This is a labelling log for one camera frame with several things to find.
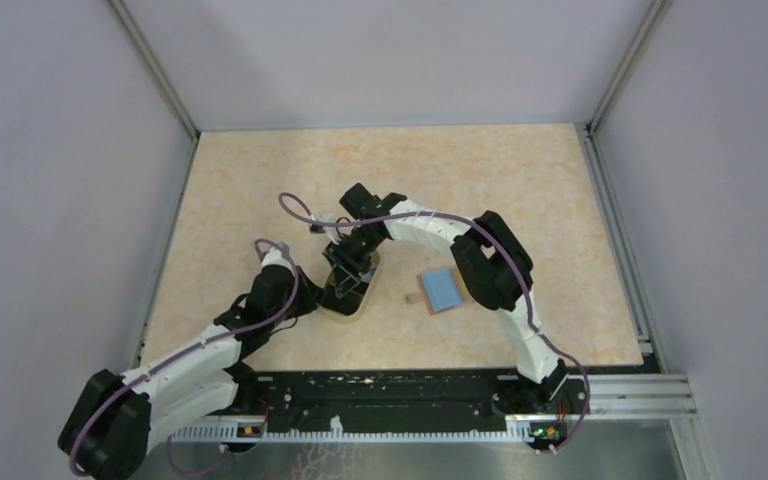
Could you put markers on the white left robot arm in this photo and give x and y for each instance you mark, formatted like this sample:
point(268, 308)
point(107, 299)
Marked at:
point(120, 417)

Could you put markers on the beige oval tray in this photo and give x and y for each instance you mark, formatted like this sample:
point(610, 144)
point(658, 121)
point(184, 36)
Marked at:
point(345, 294)

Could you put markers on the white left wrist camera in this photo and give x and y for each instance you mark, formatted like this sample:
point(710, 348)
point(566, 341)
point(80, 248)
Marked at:
point(276, 256)

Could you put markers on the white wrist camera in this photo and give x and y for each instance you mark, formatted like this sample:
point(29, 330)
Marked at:
point(319, 224)
point(276, 256)

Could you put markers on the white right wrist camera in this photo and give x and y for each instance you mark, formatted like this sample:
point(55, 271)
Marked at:
point(319, 224)

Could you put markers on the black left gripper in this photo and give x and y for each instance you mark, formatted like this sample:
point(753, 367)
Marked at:
point(310, 293)

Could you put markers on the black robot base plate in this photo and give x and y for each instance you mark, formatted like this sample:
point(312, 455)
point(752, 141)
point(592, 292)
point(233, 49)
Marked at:
point(399, 401)

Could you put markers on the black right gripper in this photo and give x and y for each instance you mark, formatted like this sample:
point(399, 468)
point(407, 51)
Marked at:
point(343, 281)

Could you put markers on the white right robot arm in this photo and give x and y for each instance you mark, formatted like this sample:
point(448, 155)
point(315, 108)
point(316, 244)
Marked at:
point(493, 265)

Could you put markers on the white slotted cable duct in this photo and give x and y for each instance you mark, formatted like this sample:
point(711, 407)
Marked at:
point(230, 431)

